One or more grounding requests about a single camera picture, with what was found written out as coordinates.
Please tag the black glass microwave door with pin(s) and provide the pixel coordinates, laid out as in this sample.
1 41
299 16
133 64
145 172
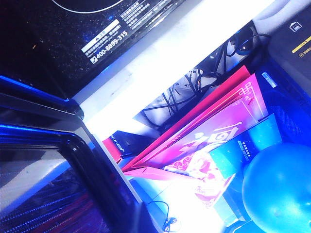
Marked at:
36 170

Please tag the black box gold print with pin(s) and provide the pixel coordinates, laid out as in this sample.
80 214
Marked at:
291 60

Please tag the black Midea microwave oven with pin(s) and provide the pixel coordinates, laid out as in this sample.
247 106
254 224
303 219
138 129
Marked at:
73 24

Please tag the red and black router box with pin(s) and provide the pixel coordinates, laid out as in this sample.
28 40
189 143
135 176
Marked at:
126 143

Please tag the white power strip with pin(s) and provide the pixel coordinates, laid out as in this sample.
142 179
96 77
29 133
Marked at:
192 75

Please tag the white side table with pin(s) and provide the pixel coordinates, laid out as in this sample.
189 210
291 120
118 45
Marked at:
150 65

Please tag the pink gift box gold pattern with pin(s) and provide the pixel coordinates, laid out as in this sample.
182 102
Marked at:
194 126

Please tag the shiny blue ball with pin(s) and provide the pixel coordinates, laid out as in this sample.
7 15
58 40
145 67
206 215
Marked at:
279 189

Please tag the teal printed box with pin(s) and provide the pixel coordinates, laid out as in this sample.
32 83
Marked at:
262 131

